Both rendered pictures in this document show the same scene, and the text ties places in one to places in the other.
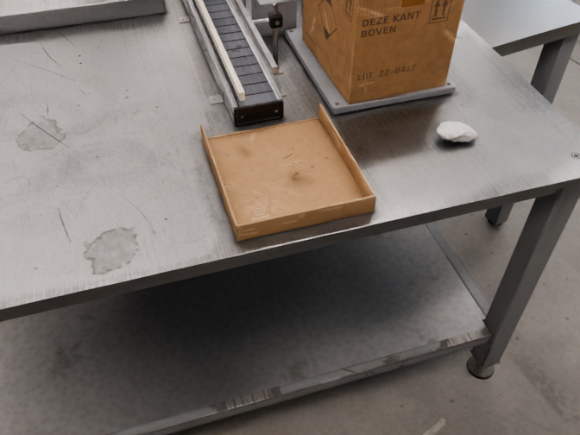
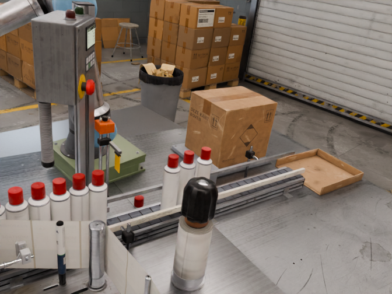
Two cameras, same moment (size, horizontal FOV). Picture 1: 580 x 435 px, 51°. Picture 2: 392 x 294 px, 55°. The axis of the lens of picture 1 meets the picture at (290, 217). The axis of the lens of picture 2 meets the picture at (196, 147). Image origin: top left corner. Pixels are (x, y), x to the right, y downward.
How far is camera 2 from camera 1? 233 cm
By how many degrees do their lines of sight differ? 85
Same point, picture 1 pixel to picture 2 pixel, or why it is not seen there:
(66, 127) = (359, 244)
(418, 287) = not seen: hidden behind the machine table
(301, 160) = (307, 168)
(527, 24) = (157, 118)
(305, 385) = not seen: hidden behind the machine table
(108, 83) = (309, 238)
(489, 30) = (167, 126)
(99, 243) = not seen: outside the picture
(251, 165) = (322, 179)
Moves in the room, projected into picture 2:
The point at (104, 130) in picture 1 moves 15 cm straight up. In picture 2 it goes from (346, 228) to (359, 193)
